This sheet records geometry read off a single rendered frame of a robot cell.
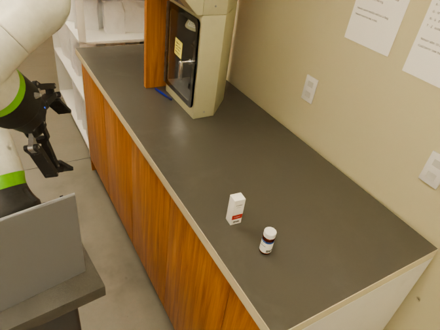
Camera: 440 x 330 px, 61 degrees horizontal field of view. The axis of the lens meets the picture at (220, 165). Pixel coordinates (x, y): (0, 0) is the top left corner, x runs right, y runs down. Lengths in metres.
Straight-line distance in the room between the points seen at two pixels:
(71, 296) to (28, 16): 0.71
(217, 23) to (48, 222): 1.06
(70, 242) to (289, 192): 0.80
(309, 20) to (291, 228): 0.90
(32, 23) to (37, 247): 0.56
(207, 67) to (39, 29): 1.17
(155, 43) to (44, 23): 1.40
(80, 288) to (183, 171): 0.59
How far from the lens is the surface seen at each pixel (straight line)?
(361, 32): 1.54
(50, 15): 0.58
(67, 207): 0.93
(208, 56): 1.66
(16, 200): 0.96
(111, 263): 2.33
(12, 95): 0.64
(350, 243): 1.32
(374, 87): 1.51
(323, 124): 1.70
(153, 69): 2.01
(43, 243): 0.97
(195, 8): 1.57
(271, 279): 1.12
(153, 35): 1.94
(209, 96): 1.75
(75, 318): 1.24
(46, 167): 0.79
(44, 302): 1.07
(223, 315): 1.34
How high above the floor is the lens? 1.80
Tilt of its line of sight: 36 degrees down
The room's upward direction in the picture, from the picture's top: 9 degrees clockwise
